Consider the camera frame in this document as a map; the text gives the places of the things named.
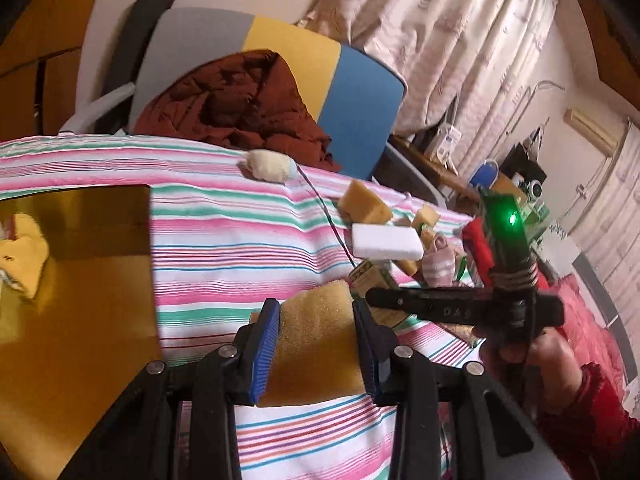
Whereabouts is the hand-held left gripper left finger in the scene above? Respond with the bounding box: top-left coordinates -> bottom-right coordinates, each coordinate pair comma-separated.
57,298 -> 282,480

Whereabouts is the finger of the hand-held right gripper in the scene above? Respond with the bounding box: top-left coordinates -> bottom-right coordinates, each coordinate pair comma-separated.
365,286 -> 501,323

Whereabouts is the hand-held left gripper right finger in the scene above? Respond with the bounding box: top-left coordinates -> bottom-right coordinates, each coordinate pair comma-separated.
351,299 -> 573,480

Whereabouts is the person's right forearm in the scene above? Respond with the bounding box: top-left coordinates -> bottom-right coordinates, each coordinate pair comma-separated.
530,362 -> 640,480

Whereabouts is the person's right hand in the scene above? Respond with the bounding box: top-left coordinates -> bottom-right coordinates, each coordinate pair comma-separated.
472,322 -> 583,416

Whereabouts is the red cloth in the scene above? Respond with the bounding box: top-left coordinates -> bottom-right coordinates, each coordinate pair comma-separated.
461,217 -> 496,288

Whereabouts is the pink striped sock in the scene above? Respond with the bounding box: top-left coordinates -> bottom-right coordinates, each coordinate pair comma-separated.
420,232 -> 466,288

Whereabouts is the green paper carton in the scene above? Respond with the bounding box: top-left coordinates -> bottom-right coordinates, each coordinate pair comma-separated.
348,259 -> 416,331

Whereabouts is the black monitor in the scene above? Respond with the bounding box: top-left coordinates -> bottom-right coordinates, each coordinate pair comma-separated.
500,142 -> 548,181

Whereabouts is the white foam block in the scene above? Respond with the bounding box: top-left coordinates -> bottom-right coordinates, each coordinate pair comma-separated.
351,222 -> 423,262

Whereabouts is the pink patterned curtain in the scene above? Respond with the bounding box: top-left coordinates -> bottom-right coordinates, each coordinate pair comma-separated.
570,125 -> 640,286

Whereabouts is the red quilted blanket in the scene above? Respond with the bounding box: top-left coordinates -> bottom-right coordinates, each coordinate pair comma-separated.
537,270 -> 631,386

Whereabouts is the wooden desk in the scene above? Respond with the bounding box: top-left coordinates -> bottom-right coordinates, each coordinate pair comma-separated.
390,132 -> 481,201

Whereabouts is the white carton box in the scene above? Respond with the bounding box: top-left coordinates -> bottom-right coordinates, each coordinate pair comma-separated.
435,125 -> 463,161

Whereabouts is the cream plush toy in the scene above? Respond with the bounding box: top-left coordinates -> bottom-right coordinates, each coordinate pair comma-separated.
245,150 -> 296,182

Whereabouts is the grey yellow blue chair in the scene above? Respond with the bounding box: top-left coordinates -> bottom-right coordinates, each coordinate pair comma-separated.
57,0 -> 448,208

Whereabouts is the beige patterned curtain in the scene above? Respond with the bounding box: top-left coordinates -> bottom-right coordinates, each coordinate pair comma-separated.
295,0 -> 558,176

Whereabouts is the dark red jacket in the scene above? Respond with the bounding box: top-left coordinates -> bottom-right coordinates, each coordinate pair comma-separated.
135,50 -> 341,171

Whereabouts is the yellow cloth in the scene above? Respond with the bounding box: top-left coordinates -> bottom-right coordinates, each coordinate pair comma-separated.
0,212 -> 51,301

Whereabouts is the wooden cabinet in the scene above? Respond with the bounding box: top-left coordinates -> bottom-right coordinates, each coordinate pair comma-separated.
0,0 -> 116,141

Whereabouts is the wall air conditioner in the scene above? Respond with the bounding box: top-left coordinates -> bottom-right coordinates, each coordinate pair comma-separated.
564,108 -> 628,153

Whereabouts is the thin dark cable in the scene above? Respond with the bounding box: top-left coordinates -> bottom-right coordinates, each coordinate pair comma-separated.
295,164 -> 359,269

